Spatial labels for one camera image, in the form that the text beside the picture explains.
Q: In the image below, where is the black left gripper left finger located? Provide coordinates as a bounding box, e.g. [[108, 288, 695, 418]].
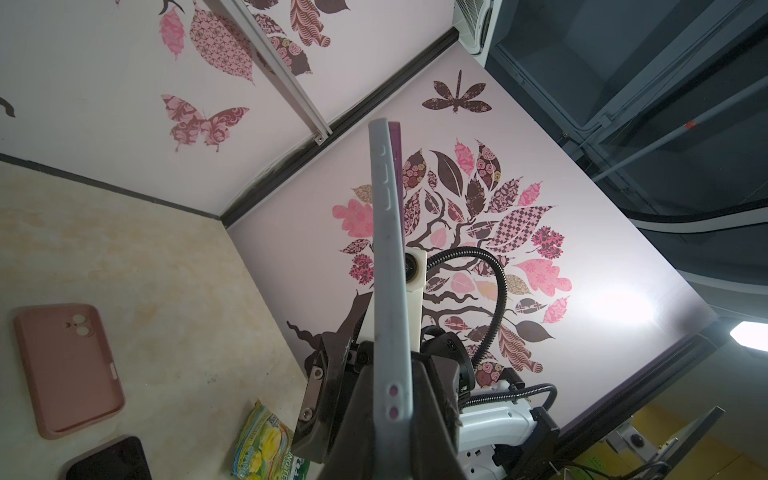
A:
[[319, 365, 375, 480]]

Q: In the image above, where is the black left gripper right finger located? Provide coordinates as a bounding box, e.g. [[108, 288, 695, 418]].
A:
[[410, 356, 465, 480]]

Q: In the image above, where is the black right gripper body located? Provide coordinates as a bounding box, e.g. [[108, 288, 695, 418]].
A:
[[290, 290, 466, 464]]

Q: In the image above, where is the black phone case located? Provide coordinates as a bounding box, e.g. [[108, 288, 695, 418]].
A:
[[64, 436, 152, 480]]

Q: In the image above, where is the pink phone case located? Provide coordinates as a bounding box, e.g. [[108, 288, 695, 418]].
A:
[[13, 304, 126, 440]]

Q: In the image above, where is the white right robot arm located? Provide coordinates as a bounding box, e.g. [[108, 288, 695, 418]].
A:
[[292, 293, 559, 479]]

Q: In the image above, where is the green candy bag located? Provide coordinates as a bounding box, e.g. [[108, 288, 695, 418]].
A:
[[231, 401, 310, 480]]

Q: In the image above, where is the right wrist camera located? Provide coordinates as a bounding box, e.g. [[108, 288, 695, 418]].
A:
[[357, 247, 427, 352]]

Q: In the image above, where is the black corrugated cable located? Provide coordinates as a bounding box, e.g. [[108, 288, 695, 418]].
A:
[[422, 245, 559, 409]]

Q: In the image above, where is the aluminium rail back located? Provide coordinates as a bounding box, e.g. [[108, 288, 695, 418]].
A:
[[221, 0, 332, 145]]

